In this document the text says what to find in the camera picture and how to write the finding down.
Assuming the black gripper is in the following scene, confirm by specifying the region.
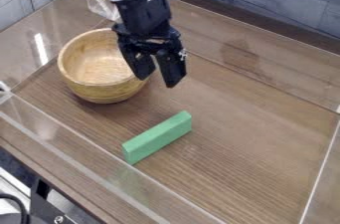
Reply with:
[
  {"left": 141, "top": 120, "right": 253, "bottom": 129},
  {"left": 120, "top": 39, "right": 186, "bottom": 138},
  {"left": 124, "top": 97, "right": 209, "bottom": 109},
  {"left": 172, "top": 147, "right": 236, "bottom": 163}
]
[{"left": 110, "top": 0, "right": 186, "bottom": 88}]

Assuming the green rectangular block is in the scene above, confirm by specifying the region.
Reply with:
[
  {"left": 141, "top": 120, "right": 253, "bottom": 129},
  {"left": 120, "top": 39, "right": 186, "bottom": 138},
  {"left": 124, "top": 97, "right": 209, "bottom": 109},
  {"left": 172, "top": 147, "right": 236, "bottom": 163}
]
[{"left": 122, "top": 111, "right": 192, "bottom": 164}]

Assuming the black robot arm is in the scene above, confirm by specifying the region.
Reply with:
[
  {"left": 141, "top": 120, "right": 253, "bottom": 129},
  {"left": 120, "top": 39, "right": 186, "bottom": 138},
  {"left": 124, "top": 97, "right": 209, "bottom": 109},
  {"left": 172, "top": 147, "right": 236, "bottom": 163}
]
[{"left": 110, "top": 0, "right": 185, "bottom": 88}]

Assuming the wooden bowl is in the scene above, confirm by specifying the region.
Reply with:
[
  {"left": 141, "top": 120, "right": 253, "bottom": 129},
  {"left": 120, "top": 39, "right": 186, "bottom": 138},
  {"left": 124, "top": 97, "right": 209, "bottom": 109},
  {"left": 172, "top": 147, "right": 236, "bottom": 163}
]
[{"left": 57, "top": 28, "right": 148, "bottom": 104}]

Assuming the clear acrylic corner bracket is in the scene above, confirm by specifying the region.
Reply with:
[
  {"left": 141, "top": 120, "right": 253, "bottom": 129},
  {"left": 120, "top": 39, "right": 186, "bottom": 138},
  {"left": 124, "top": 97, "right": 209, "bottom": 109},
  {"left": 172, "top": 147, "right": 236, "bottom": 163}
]
[{"left": 86, "top": 0, "right": 121, "bottom": 22}]

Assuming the black table frame bracket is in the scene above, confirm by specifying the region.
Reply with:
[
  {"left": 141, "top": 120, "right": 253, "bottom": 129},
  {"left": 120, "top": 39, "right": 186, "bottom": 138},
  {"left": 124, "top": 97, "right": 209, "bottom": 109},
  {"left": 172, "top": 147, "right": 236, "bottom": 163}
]
[{"left": 30, "top": 178, "right": 84, "bottom": 224}]

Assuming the black cable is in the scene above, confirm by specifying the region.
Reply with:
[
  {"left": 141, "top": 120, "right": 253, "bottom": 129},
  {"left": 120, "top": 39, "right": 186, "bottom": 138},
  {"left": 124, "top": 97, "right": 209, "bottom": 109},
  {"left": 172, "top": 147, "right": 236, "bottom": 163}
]
[{"left": 0, "top": 191, "right": 32, "bottom": 224}]

